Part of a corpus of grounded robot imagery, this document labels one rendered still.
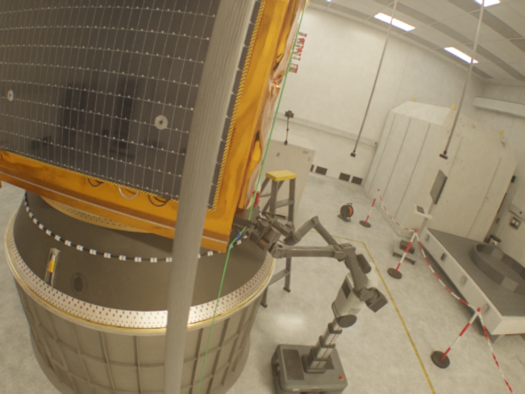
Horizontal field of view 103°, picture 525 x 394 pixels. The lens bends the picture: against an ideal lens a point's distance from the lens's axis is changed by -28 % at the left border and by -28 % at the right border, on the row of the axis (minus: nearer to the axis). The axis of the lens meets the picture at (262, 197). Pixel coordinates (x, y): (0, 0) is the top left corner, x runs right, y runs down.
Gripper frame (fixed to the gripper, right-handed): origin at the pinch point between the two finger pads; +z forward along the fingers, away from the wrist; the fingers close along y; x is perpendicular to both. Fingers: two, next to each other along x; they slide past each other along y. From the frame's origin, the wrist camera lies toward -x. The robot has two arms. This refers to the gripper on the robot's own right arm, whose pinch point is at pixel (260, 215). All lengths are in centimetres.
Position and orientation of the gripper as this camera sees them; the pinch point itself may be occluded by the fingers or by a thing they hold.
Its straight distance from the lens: 176.6
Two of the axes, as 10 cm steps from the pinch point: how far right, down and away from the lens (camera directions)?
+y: 4.1, -2.4, 8.8
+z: -8.2, -5.1, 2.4
